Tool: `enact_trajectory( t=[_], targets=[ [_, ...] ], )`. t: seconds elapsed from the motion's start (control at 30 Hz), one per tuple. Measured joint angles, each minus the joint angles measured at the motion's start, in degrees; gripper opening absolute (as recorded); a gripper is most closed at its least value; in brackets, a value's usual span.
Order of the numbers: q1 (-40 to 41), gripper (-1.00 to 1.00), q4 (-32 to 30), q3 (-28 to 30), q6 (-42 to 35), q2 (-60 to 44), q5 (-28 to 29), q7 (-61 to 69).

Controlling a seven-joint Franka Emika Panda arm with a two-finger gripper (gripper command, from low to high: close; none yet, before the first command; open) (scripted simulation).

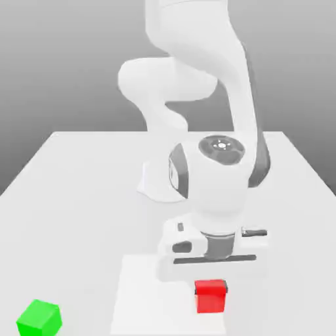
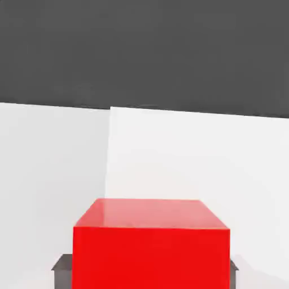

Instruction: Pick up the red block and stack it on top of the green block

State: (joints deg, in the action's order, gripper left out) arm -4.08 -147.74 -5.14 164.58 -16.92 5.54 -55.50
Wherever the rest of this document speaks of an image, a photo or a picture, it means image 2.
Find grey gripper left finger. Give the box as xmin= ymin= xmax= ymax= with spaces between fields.
xmin=33 ymin=253 xmax=73 ymax=289

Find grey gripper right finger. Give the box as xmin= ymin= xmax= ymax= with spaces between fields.
xmin=229 ymin=253 xmax=258 ymax=289

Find small red cube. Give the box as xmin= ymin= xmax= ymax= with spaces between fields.
xmin=72 ymin=198 xmax=231 ymax=289

